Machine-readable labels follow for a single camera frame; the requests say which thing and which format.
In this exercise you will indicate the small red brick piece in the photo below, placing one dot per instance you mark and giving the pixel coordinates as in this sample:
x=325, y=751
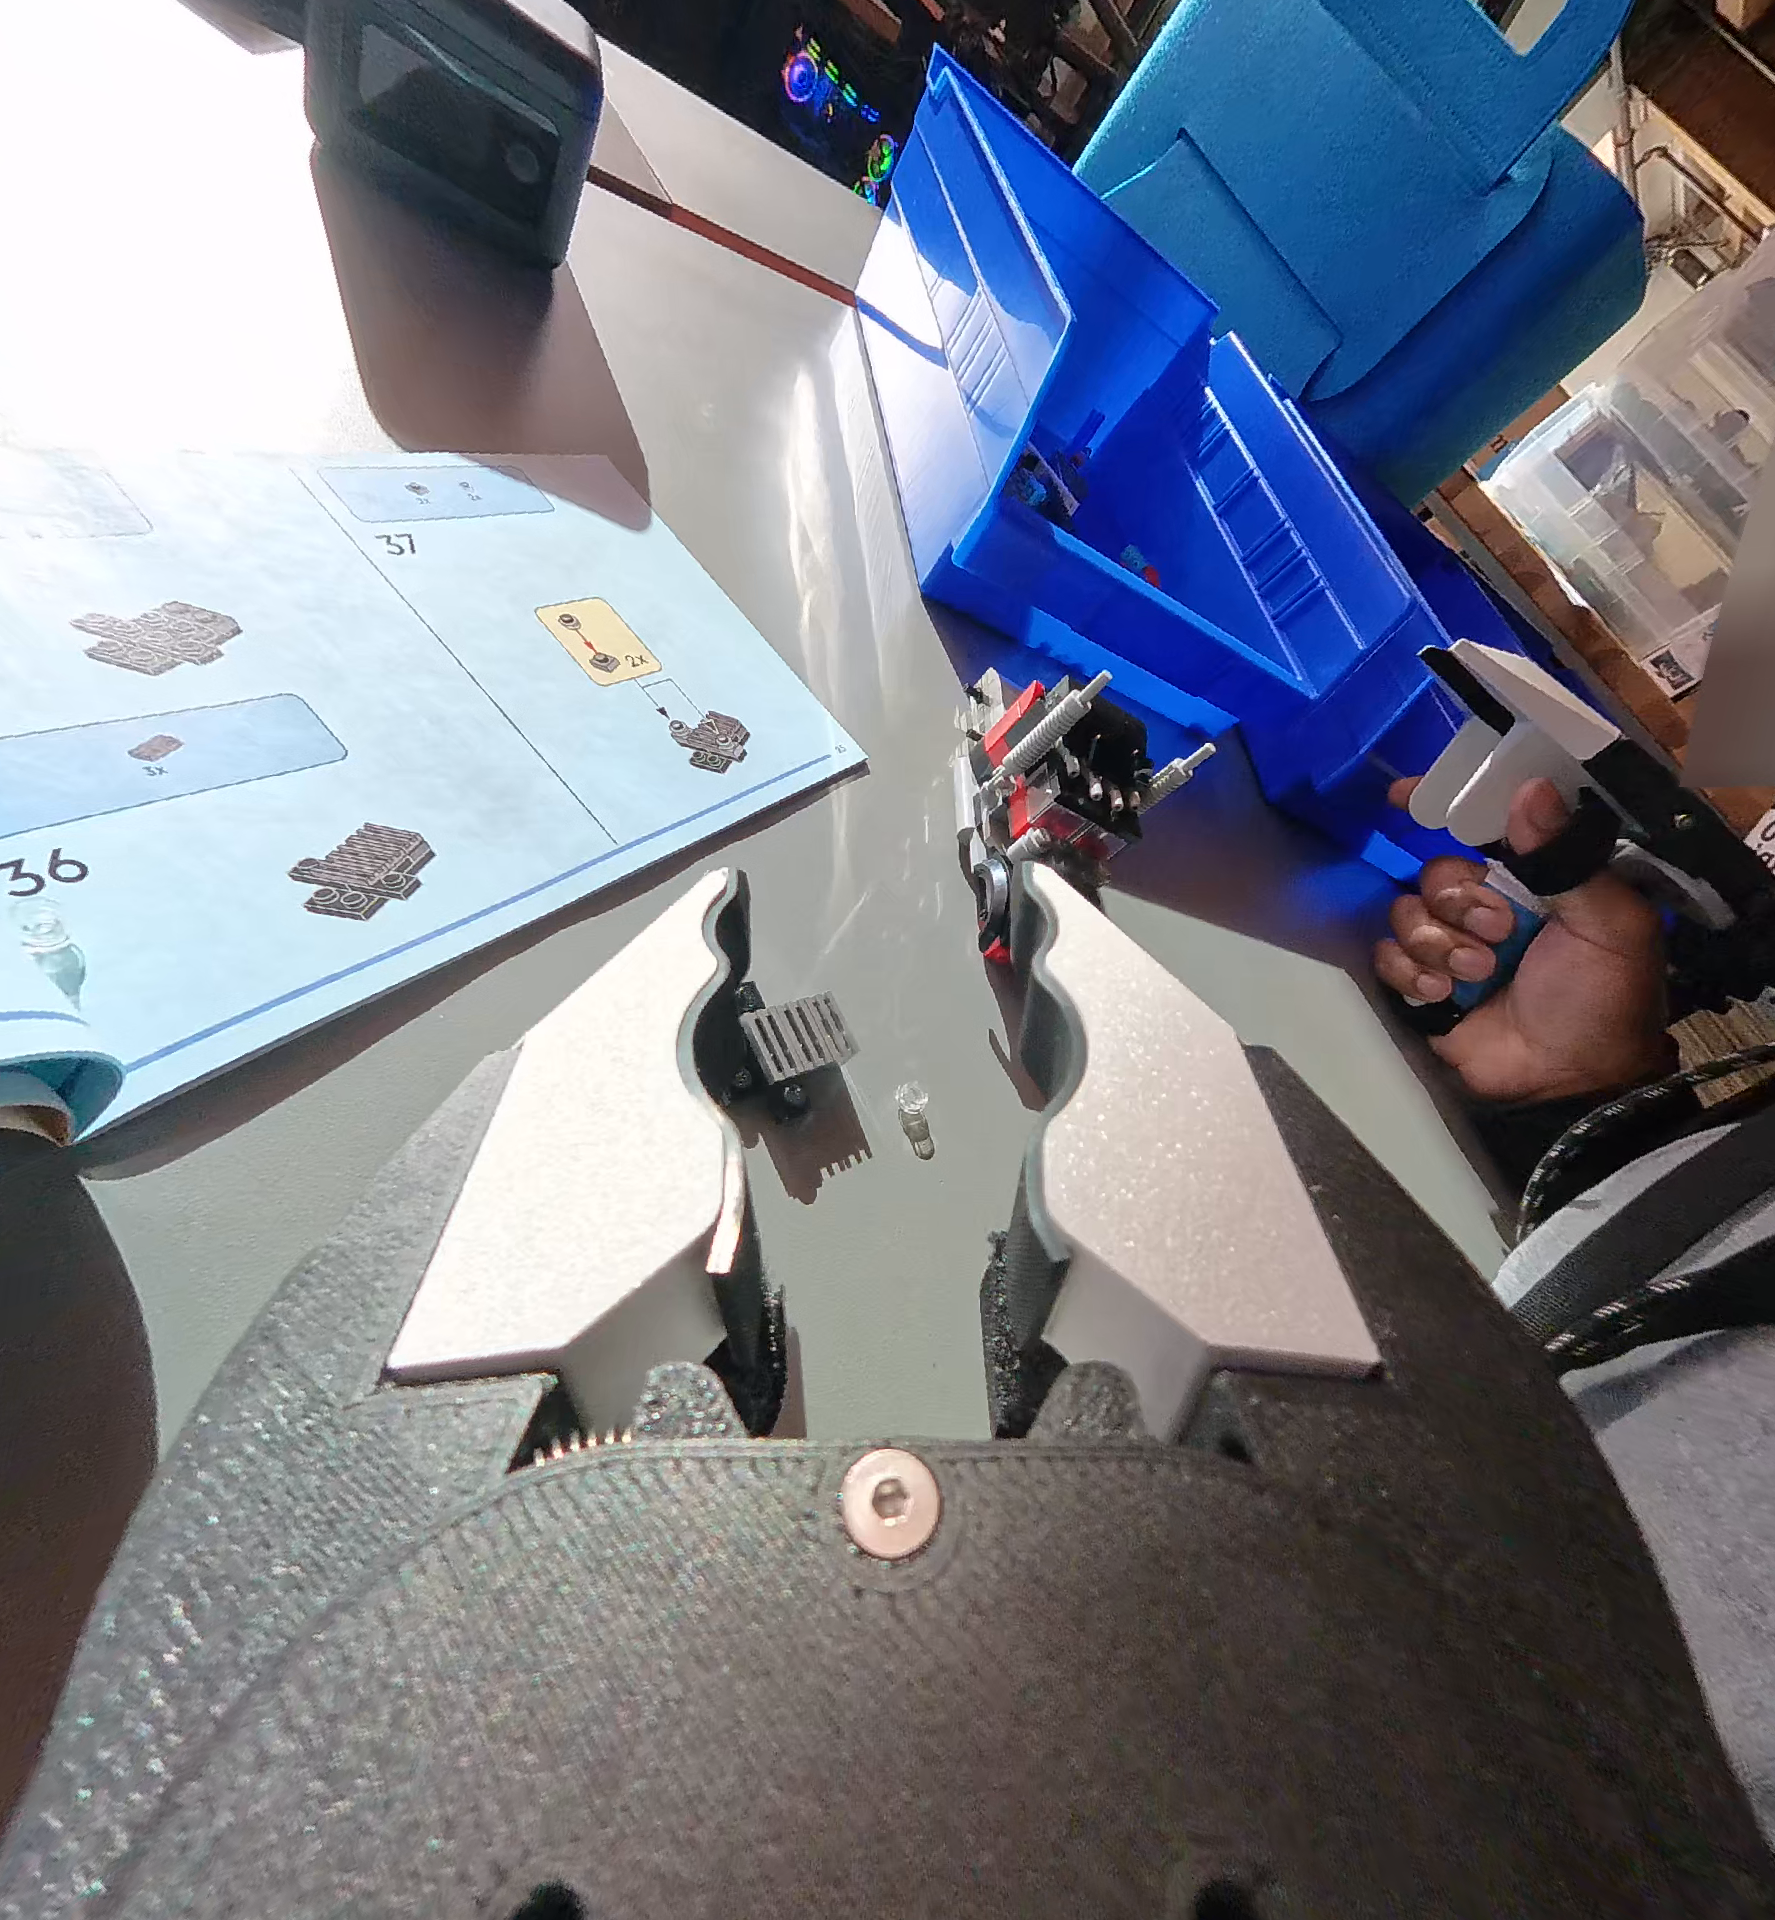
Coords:
x=1143, y=568

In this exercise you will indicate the small grey black brick piece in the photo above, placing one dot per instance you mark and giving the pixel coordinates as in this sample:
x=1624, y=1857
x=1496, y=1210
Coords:
x=798, y=1039

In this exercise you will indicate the person's right hand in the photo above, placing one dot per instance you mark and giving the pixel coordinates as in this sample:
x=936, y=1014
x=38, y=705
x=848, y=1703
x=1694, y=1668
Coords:
x=1579, y=1007

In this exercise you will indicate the grey desk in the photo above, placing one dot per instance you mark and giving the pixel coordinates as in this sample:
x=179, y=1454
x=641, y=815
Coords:
x=735, y=420

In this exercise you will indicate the red black toy brick model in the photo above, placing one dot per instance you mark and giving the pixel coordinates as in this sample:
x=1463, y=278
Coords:
x=1059, y=795

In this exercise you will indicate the red tape strip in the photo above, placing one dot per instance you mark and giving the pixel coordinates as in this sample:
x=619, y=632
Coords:
x=735, y=233

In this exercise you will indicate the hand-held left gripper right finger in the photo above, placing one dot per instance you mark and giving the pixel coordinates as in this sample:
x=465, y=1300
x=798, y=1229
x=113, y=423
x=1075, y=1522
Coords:
x=1201, y=1202

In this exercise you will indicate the black action camera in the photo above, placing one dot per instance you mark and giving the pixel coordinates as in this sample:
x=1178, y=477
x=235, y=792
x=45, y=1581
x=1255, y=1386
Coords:
x=450, y=120

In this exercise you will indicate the ribbed blue plastic bin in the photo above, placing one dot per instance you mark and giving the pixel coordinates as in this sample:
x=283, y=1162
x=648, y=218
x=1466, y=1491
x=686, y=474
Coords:
x=1323, y=600

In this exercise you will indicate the clear round stud brick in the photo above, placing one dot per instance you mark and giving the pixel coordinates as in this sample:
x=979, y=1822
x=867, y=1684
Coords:
x=45, y=933
x=914, y=1109

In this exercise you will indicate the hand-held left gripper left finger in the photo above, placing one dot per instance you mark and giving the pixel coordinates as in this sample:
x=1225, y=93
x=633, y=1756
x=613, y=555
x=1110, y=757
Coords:
x=555, y=1202

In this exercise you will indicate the computer with coloured lights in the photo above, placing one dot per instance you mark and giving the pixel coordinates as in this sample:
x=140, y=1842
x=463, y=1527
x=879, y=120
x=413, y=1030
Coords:
x=834, y=106

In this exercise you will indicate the blue red brick piece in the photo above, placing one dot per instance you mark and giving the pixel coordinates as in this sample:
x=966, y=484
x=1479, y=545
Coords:
x=1059, y=481

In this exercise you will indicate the person's grey clothing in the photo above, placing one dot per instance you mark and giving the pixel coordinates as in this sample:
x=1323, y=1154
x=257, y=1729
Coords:
x=1727, y=1576

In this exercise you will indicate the blue foam block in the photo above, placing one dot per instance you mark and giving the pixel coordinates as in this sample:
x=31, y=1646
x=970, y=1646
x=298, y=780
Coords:
x=1367, y=195

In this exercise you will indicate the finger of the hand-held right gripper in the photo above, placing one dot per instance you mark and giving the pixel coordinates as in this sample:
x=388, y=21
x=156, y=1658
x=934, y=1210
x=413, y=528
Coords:
x=1493, y=788
x=1554, y=712

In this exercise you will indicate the light blue instruction booklet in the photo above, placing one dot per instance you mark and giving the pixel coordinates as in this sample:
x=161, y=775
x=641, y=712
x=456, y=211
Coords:
x=379, y=722

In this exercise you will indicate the clear plastic storage boxes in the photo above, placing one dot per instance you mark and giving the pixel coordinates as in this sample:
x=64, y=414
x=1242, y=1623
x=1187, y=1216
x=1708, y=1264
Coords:
x=1608, y=692

